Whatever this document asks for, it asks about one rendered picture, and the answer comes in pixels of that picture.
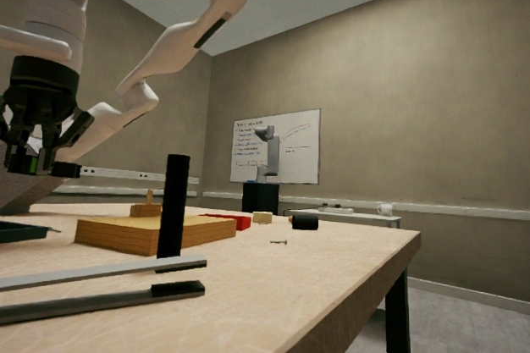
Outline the red shallow tray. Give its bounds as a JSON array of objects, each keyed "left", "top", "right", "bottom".
[{"left": 199, "top": 213, "right": 251, "bottom": 231}]

